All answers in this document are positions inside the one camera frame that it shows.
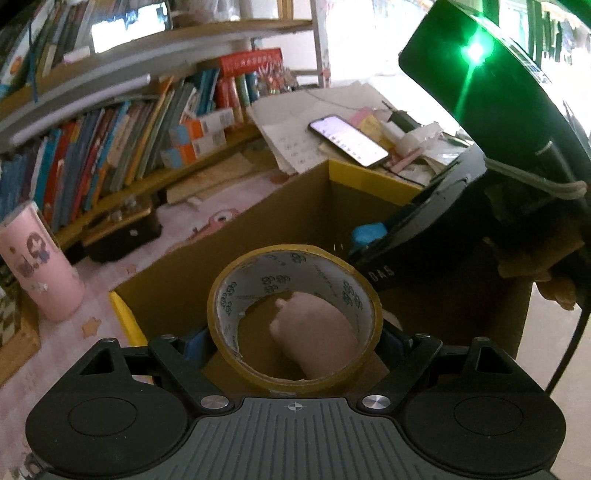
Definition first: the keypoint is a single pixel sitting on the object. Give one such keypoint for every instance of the person's right hand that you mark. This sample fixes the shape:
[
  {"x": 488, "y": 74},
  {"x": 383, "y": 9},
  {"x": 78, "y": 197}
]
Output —
[{"x": 545, "y": 249}]

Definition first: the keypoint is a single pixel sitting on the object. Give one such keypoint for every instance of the dark brown box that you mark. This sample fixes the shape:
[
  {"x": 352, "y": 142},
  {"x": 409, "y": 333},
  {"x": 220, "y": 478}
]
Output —
[{"x": 122, "y": 240}]

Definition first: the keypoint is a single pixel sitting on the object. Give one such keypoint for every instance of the orange white small box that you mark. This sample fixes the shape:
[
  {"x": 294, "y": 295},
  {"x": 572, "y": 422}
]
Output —
[
  {"x": 198, "y": 143},
  {"x": 180, "y": 157},
  {"x": 207, "y": 122}
]

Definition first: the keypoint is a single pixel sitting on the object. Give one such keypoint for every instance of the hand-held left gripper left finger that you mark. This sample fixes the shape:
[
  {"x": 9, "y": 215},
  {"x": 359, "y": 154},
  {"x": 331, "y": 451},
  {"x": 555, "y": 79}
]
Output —
[{"x": 194, "y": 350}]

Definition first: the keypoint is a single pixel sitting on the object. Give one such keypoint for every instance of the brown packing tape roll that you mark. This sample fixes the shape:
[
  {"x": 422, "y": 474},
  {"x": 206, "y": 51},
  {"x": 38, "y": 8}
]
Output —
[{"x": 277, "y": 272}]

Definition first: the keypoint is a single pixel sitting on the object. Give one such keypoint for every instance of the red book box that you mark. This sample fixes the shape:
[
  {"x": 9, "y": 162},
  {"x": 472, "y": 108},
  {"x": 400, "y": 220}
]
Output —
[{"x": 249, "y": 60}]

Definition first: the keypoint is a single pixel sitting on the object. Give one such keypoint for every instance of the wooden chess board box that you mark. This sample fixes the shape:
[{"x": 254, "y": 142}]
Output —
[{"x": 14, "y": 341}]

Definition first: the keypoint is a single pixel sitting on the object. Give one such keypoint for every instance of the pink sticky notes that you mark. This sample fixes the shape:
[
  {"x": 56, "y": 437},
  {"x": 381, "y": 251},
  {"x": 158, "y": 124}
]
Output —
[{"x": 369, "y": 121}]

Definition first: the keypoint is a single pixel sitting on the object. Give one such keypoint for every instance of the pink plush toy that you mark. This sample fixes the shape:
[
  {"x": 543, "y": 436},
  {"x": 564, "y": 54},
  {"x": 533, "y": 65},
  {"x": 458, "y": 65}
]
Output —
[{"x": 314, "y": 332}]

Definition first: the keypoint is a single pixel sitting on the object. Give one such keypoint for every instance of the yellow cardboard box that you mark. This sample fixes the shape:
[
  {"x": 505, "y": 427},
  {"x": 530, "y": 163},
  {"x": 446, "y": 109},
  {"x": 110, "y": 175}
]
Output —
[{"x": 258, "y": 217}]

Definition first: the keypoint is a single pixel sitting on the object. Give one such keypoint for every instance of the pink cylinder container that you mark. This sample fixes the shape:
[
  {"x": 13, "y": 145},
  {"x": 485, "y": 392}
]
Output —
[{"x": 41, "y": 277}]

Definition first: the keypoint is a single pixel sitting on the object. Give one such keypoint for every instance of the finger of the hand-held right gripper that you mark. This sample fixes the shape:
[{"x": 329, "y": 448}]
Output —
[{"x": 367, "y": 235}]

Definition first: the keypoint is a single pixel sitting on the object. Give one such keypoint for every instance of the long row of books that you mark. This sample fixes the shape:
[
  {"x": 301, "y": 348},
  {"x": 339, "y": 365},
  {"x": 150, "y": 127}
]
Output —
[{"x": 92, "y": 152}]

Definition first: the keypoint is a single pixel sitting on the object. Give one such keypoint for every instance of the pile of white papers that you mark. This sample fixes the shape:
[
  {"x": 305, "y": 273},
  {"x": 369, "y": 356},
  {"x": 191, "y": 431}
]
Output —
[{"x": 286, "y": 134}]

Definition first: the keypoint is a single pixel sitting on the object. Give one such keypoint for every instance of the black smartphone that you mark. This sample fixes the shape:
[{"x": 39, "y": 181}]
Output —
[{"x": 348, "y": 141}]

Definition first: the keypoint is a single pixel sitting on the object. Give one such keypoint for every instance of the brown flat notebooks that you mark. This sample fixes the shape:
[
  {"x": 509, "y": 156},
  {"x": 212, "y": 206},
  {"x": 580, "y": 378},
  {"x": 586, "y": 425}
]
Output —
[{"x": 207, "y": 182}]

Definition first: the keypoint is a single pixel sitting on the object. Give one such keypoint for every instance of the short row of leaning books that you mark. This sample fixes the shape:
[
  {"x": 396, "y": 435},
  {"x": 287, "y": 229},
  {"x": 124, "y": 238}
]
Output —
[{"x": 27, "y": 37}]

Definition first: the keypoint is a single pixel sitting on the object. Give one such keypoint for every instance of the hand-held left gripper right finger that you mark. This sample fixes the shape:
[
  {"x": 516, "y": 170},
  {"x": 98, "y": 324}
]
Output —
[{"x": 395, "y": 344}]

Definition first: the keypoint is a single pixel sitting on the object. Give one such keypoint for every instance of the white shelf unit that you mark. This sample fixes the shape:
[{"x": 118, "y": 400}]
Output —
[{"x": 138, "y": 60}]

